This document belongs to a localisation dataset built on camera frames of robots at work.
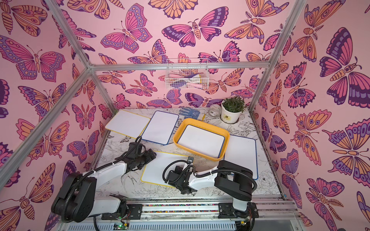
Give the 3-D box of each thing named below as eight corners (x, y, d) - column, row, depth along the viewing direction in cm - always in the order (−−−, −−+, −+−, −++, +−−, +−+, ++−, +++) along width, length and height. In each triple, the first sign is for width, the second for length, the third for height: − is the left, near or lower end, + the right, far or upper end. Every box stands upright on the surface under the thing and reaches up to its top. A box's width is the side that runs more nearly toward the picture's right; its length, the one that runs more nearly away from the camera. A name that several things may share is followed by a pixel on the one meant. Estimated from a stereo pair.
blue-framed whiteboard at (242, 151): (222, 170, 90) (223, 168, 87) (226, 136, 106) (227, 133, 104) (255, 179, 86) (257, 177, 84) (254, 142, 103) (256, 139, 100)
